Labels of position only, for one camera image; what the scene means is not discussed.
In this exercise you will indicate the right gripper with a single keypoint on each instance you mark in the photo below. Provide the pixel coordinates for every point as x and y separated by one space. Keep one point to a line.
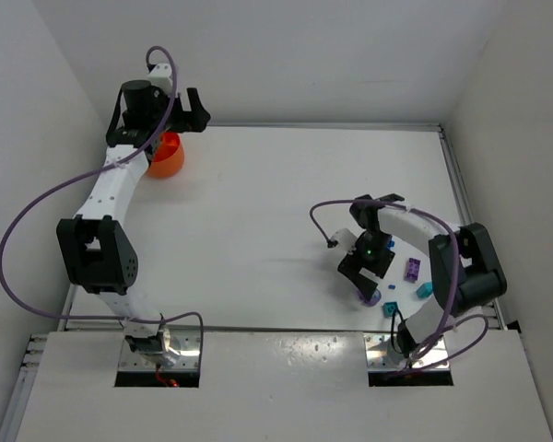
362 267

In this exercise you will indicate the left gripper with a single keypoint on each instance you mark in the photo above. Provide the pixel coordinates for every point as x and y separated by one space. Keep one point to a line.
180 116

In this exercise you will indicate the purple flower lego piece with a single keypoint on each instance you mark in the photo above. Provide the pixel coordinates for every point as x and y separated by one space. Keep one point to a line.
370 298

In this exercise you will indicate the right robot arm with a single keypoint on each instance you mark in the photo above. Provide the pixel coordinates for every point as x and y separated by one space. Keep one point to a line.
464 267

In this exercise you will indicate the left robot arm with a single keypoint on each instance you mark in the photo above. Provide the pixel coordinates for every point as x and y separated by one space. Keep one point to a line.
98 255

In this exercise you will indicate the orange divided container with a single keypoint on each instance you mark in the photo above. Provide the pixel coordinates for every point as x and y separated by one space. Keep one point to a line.
169 158

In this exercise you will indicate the teal lego brick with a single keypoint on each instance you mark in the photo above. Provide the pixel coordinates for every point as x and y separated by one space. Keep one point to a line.
389 308
425 290

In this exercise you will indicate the purple lego brick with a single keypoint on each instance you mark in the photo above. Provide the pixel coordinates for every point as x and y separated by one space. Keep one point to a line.
412 270

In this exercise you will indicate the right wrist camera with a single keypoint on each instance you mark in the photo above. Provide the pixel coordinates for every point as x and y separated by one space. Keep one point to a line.
343 239

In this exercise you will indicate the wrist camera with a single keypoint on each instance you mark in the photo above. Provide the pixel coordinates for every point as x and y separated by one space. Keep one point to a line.
343 239
163 77

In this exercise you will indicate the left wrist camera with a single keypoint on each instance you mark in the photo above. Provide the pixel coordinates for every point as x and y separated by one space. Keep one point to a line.
163 77

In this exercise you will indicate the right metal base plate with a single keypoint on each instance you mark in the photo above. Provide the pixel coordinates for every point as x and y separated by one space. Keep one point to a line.
382 358

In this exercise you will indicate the metal base plate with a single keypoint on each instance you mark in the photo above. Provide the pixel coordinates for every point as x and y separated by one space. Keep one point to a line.
382 358
183 356

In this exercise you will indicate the aluminium table frame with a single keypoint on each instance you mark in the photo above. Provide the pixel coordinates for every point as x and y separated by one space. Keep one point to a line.
284 354

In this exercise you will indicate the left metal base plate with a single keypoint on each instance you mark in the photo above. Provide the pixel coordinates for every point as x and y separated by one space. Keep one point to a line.
183 356

